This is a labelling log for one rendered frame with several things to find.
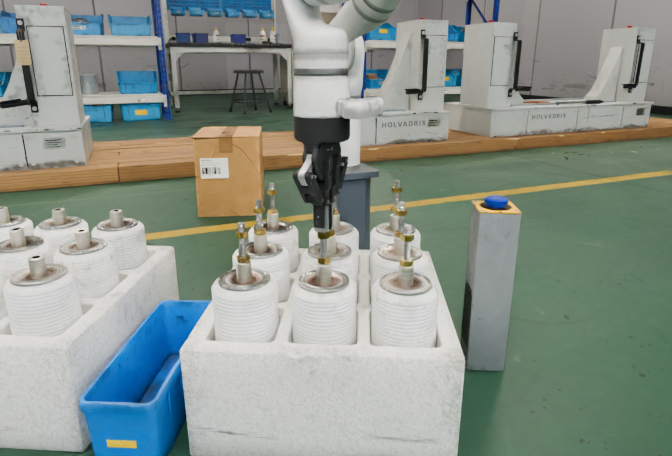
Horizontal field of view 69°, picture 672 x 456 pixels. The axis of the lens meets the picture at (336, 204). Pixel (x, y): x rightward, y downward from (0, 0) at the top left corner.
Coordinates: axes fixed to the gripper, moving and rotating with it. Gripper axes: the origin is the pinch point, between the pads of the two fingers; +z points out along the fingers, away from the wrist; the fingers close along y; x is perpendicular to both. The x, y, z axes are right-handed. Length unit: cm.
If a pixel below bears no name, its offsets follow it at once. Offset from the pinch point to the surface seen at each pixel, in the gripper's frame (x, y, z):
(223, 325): -11.7, 9.0, 15.2
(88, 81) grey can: -385, -279, -4
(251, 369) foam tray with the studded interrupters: -6.1, 10.7, 19.8
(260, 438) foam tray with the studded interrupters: -5.4, 10.5, 31.2
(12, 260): -52, 12, 11
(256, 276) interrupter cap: -9.9, 2.8, 9.9
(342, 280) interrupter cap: 2.5, -0.9, 9.7
